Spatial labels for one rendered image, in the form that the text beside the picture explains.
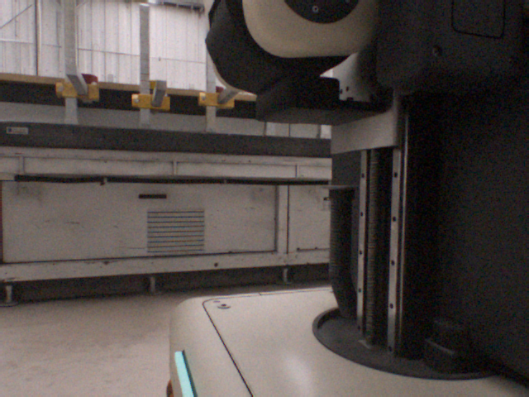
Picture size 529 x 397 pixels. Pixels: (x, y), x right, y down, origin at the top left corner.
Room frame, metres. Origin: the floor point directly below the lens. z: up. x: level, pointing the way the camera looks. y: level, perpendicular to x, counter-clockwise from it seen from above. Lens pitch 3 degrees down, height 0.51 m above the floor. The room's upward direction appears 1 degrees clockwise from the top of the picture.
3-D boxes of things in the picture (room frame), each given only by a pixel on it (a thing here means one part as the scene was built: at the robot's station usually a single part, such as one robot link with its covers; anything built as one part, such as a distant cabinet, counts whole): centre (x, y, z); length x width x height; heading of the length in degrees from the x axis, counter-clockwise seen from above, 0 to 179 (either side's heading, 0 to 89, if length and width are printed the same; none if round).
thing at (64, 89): (1.42, 0.67, 0.82); 0.14 x 0.06 x 0.05; 109
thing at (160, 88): (1.43, 0.39, 0.80); 0.43 x 0.03 x 0.04; 19
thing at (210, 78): (1.58, 0.22, 0.90); 0.04 x 0.04 x 0.48; 19
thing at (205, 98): (1.58, 0.20, 0.83); 0.14 x 0.06 x 0.05; 109
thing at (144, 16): (1.50, 0.46, 0.92); 0.04 x 0.04 x 0.48; 19
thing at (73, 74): (1.35, 0.63, 0.82); 0.43 x 0.03 x 0.04; 19
